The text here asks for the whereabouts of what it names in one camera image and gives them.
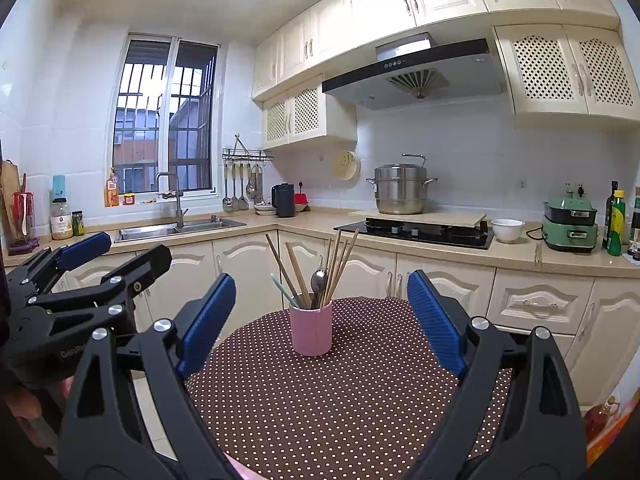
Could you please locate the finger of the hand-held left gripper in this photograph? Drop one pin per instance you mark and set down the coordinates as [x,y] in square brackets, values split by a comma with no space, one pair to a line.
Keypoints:
[100,305]
[85,252]

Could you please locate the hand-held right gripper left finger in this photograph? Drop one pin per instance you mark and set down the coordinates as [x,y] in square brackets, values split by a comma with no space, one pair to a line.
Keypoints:
[210,325]

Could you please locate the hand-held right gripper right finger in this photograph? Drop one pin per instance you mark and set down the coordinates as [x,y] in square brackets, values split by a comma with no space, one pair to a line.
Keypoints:
[435,325]

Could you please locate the pink cup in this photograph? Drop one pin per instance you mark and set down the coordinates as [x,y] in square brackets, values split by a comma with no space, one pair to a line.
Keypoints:
[311,330]

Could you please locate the stainless steel spoon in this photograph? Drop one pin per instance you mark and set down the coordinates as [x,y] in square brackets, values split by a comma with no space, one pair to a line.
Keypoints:
[320,280]
[315,297]

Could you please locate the person's left hand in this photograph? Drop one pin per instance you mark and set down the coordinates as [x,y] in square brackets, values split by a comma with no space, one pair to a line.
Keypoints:
[22,405]

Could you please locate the small dark jar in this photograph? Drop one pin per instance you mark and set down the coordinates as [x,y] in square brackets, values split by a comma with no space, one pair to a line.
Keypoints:
[78,224]

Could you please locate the labelled glass jar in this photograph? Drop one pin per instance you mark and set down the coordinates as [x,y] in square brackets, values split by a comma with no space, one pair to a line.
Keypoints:
[60,220]

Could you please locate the purple tool stand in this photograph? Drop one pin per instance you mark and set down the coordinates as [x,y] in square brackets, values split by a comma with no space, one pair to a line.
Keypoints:
[22,247]

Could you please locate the stainless steel sink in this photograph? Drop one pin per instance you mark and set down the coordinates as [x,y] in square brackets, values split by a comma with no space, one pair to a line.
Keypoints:
[150,232]

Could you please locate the orange bottle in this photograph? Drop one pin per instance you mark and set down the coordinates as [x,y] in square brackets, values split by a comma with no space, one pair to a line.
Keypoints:
[112,190]

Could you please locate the small glass jar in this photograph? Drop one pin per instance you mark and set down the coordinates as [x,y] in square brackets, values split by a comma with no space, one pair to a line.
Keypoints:
[129,199]

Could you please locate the light blue plastic cup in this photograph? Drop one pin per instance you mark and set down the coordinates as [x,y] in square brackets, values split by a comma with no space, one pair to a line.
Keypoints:
[59,186]

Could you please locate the red kitchen tool set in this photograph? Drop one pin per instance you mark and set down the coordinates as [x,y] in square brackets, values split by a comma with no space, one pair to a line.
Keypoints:
[22,215]

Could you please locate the black gas hob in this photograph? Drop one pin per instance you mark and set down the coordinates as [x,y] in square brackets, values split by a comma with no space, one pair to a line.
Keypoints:
[425,235]

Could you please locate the wooden cutting board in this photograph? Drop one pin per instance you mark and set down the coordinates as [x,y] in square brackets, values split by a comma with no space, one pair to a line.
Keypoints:
[7,195]

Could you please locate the steel sink faucet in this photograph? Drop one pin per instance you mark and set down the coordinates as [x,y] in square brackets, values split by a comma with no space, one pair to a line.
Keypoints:
[177,210]

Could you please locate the cream kitchen base cabinets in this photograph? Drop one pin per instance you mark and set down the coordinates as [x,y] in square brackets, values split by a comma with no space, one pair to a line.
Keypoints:
[540,300]

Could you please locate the white bowl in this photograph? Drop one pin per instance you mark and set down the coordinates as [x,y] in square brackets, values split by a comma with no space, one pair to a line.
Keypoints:
[507,230]

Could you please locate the hanging steel kitchen utensil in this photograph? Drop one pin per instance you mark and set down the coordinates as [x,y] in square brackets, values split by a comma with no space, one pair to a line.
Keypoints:
[235,195]
[243,200]
[251,187]
[227,200]

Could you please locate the white dish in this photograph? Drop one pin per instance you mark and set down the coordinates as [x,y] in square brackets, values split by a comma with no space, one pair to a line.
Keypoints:
[264,207]

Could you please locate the stainless steel steamer pot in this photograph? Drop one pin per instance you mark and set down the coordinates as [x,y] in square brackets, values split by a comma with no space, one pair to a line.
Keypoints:
[400,190]

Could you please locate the black electric kettle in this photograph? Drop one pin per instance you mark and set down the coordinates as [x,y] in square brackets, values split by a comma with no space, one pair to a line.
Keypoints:
[284,200]

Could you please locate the red container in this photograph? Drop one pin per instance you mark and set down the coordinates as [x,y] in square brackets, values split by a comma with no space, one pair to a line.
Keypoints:
[301,202]

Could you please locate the barred kitchen window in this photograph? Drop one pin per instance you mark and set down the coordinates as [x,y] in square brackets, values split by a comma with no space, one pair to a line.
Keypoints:
[145,110]

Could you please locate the green electric cooker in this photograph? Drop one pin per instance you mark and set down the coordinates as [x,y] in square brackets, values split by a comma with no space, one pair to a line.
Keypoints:
[570,225]

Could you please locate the round yellow strainer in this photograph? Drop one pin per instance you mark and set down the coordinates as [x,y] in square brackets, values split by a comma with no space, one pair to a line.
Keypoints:
[346,165]

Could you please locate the green bottle yellow cap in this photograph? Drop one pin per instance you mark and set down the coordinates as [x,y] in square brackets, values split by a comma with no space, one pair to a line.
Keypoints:
[618,225]

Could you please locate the dark glass bottle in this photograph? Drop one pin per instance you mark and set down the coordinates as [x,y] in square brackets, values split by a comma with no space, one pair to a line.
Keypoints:
[611,195]

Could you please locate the dark sauce bottle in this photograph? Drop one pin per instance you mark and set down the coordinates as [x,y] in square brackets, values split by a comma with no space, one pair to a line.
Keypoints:
[635,220]

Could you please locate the black range hood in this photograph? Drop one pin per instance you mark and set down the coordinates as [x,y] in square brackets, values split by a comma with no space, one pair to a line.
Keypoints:
[425,65]

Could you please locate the wall mounted utensil rack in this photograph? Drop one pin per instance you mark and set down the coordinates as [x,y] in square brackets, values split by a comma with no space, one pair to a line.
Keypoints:
[247,152]

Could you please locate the white wall power outlet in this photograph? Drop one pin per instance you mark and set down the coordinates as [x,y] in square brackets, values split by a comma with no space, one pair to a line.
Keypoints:
[575,191]

